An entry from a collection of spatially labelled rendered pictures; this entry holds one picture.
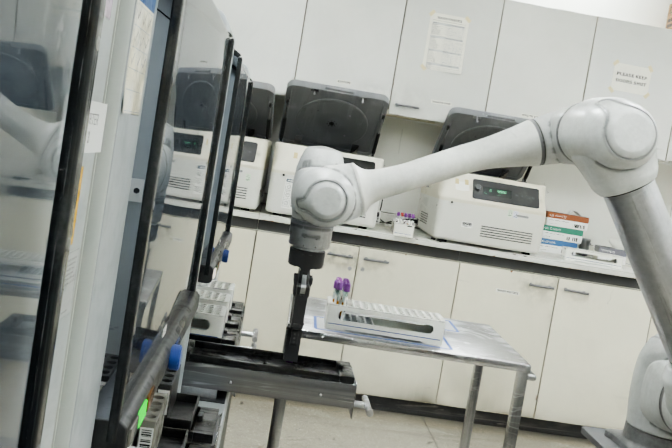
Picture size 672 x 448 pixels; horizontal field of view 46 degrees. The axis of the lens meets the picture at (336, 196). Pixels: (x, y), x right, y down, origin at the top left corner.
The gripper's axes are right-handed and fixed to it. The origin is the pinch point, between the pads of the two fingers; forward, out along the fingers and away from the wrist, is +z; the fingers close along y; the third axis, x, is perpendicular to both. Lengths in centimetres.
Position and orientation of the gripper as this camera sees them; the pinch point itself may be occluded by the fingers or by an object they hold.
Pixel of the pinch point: (292, 342)
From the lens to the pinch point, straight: 169.5
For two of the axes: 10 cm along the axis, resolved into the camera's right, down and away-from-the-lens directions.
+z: -1.6, 9.8, 0.6
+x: 9.8, 1.6, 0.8
